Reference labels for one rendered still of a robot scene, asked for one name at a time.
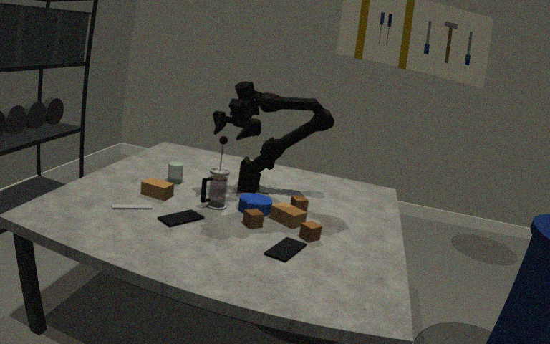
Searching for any blue short cylinder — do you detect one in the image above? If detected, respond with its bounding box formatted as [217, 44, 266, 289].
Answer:
[238, 193, 272, 217]

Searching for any glass french press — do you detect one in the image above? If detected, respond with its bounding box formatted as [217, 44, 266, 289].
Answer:
[200, 136, 229, 210]

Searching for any small brown block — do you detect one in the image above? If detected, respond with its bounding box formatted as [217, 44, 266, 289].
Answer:
[299, 221, 323, 243]
[243, 209, 264, 229]
[291, 196, 309, 211]

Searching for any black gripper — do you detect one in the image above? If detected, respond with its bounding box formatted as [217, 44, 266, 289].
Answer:
[213, 108, 261, 140]

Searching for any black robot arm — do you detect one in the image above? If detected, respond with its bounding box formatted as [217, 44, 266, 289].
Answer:
[229, 82, 334, 177]

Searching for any large brown block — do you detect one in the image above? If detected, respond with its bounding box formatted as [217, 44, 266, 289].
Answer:
[269, 202, 308, 229]
[141, 178, 174, 201]

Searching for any light grey flat bar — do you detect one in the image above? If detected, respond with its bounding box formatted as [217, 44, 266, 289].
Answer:
[112, 204, 152, 210]

